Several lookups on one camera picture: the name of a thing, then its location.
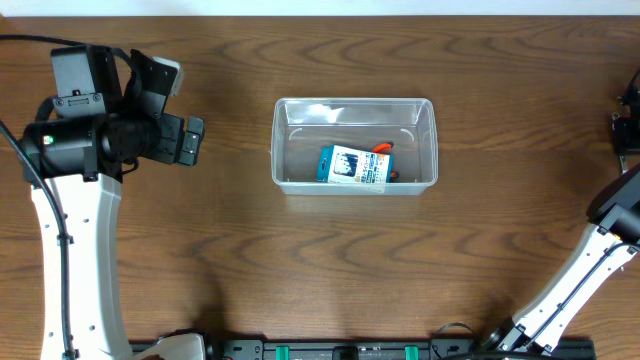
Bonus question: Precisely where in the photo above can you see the clear plastic container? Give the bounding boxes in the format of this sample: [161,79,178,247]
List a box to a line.
[271,98,439,196]

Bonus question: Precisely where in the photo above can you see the red handled pliers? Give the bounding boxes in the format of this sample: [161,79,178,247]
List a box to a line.
[372,142,399,180]

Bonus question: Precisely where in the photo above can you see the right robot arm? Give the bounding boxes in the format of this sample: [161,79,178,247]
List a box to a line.
[479,74,639,356]

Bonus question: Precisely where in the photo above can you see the silver double-ended wrench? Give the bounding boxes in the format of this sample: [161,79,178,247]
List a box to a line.
[618,155,628,175]

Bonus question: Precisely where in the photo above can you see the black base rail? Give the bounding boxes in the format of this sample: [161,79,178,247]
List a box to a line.
[129,337,597,360]

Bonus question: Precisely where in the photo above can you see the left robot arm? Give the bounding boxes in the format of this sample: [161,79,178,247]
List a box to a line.
[19,44,205,359]

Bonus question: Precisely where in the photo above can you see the blue white cardboard box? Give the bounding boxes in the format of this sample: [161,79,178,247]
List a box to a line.
[316,145,395,184]

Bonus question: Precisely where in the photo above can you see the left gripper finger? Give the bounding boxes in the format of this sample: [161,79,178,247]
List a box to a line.
[187,116,205,136]
[177,132,201,166]

